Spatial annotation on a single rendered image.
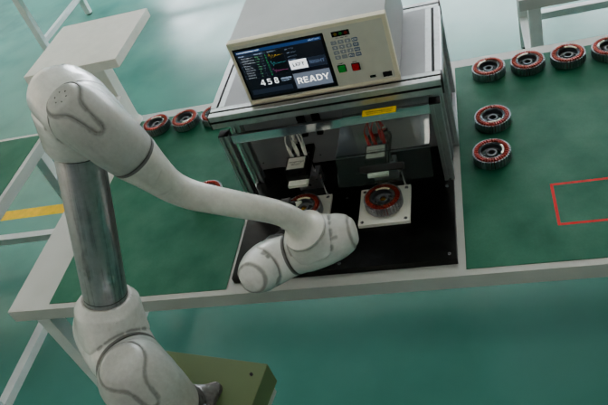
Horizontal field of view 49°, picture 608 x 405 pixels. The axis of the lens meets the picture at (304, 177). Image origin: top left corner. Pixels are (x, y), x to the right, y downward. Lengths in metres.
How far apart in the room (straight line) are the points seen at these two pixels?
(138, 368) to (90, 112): 0.56
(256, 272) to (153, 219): 0.88
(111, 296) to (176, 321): 1.47
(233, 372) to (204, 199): 0.50
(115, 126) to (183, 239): 1.02
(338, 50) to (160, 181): 0.70
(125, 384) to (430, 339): 1.40
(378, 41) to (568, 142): 0.68
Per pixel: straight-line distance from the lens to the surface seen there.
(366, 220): 1.92
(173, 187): 1.32
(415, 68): 1.86
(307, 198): 2.00
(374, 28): 1.75
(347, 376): 2.57
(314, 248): 1.46
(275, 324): 2.80
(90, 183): 1.42
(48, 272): 2.39
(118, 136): 1.21
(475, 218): 1.90
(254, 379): 1.64
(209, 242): 2.11
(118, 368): 1.49
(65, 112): 1.19
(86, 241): 1.49
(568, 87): 2.32
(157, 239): 2.23
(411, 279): 1.79
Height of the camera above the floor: 2.11
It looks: 38 degrees down
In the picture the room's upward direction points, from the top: 21 degrees counter-clockwise
